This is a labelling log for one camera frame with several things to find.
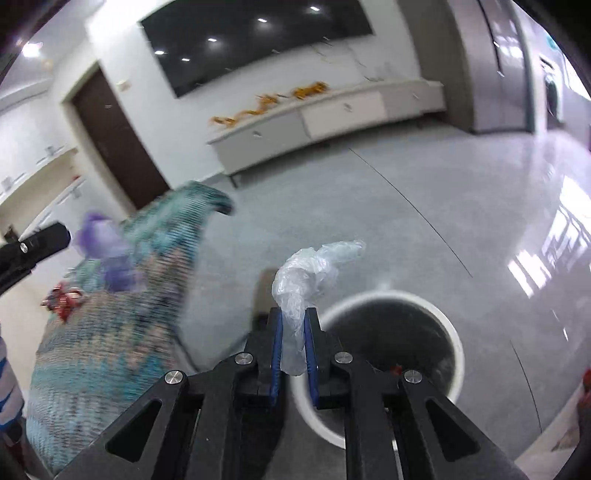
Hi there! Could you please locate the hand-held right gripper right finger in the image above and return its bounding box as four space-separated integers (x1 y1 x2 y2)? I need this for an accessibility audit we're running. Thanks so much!
302 307 532 480

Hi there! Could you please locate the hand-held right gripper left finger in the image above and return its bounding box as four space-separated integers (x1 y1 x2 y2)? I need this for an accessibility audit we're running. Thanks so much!
55 307 287 480

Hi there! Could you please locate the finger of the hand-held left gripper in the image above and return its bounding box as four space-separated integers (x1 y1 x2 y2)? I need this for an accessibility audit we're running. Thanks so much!
0 222 72 296

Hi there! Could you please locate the purple plastic bag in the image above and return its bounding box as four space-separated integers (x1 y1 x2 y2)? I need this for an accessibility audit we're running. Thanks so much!
76 211 148 294

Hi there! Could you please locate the small red wrapper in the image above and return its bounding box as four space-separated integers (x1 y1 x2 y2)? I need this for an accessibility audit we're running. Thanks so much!
41 286 86 321

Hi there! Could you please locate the long translucent plastic bag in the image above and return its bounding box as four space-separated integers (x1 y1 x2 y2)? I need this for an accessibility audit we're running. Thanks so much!
271 239 366 376

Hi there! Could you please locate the white round trash bin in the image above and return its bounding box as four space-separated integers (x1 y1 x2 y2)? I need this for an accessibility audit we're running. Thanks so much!
288 290 464 450

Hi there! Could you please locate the white lower shoe cabinet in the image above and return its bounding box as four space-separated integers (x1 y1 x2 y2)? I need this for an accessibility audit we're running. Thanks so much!
0 178 86 245

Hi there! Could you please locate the dark brown entrance door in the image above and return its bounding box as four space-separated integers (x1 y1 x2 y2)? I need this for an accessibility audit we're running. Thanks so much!
73 68 171 210

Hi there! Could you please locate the zigzag knitted blanket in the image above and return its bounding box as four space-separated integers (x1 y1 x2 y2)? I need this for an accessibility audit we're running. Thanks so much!
25 181 236 476

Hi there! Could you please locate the person's striped clothing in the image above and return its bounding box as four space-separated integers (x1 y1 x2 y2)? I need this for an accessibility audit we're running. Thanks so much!
0 323 26 446

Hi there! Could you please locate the grey white television stand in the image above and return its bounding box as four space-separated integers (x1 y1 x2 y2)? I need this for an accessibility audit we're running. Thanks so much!
206 78 446 188

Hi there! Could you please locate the long golden dragon ornament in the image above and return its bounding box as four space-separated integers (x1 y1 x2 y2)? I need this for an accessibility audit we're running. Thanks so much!
210 92 278 127

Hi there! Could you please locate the short golden dragon ornament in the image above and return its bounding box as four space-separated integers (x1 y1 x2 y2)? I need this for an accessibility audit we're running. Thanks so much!
292 82 331 100

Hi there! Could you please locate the grey refrigerator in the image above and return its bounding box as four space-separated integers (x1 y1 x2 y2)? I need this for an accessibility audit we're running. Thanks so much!
450 0 539 134

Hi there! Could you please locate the white upper wall cabinet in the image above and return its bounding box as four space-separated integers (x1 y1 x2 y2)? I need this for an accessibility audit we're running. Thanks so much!
0 78 79 199

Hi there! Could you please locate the black wall television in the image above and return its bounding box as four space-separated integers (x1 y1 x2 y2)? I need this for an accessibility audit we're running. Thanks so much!
140 0 374 99

